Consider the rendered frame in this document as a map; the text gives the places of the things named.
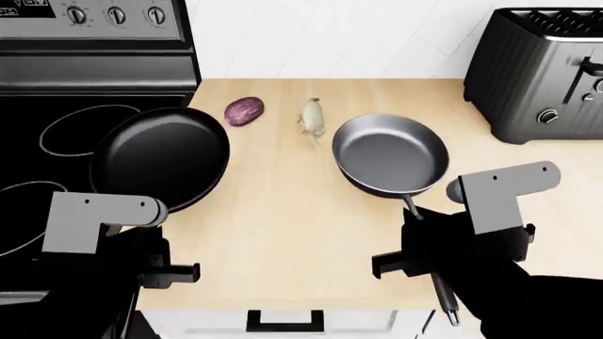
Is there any grey right gripper camera bracket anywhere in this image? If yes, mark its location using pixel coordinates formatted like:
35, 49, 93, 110
446, 160, 562, 236

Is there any black kitchen stove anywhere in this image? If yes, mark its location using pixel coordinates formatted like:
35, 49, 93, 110
0, 0, 203, 297

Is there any grey gripper camera bracket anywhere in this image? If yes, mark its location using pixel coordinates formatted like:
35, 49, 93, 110
446, 160, 562, 236
41, 191, 170, 254

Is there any grey left gripper camera bracket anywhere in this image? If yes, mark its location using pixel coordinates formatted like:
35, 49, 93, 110
41, 191, 170, 254

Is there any white drawer front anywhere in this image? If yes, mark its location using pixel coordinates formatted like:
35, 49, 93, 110
139, 309, 399, 339

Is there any purple eggplant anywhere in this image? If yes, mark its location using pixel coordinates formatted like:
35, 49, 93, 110
223, 96, 266, 127

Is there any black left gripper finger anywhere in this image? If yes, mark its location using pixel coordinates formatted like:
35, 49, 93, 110
139, 262, 202, 290

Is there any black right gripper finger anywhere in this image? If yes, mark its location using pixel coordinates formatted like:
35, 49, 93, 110
519, 222, 537, 263
370, 250, 407, 281

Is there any black ribbed toaster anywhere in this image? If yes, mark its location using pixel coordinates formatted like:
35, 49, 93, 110
463, 7, 603, 146

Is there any grey frying pan long handle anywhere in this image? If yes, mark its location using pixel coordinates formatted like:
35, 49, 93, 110
331, 112, 463, 327

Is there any round toaster dial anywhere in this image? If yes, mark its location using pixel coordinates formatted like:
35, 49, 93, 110
538, 107, 562, 126

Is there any round stove control knob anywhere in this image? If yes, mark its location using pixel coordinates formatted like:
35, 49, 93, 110
145, 5, 168, 25
105, 6, 128, 25
64, 6, 90, 26

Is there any black frying pan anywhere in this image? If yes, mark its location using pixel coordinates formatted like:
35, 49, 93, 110
89, 106, 232, 215

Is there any black drawer handle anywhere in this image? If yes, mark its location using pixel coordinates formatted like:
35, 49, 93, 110
245, 309, 326, 334

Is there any beige garlic-like vegetable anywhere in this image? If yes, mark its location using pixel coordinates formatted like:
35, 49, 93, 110
296, 97, 327, 147

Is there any white cabinet door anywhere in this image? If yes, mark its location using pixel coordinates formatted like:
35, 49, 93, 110
397, 309, 467, 339

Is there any black toaster lever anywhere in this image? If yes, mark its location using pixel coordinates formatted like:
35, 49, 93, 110
561, 56, 603, 105

